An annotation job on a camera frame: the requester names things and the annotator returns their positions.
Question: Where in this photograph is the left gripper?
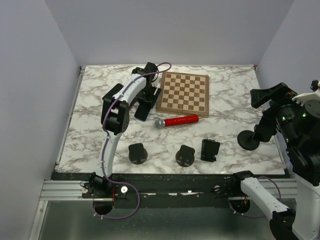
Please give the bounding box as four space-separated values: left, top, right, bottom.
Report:
133 84 161 108

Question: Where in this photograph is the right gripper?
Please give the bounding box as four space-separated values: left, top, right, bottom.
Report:
251 80 305 146

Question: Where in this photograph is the black phone blue case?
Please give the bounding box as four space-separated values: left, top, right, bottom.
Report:
134 101 152 121

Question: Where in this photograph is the black round-base phone holder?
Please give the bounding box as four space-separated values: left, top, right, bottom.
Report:
237 125 276 151

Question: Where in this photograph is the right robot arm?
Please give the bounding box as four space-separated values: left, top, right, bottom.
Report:
230 98 320 240

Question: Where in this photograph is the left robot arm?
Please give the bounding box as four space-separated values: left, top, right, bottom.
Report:
89 62 161 198

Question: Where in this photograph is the left round wooden phone stand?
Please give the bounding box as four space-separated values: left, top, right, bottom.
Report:
128 143 148 165

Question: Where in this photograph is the round wooden phone stand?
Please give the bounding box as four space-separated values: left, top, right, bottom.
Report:
128 143 148 165
175 145 195 167

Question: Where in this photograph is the black folding phone stand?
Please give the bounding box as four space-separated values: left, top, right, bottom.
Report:
200 139 221 163

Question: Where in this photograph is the red glitter toy microphone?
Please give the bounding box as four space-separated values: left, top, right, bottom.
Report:
154 115 199 129

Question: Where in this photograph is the wooden chessboard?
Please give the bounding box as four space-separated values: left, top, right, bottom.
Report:
156 72 210 118

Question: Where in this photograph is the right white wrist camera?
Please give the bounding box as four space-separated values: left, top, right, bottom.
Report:
292 79 320 104

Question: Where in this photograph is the black mounting rail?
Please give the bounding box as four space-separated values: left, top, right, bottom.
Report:
82 172 287 210

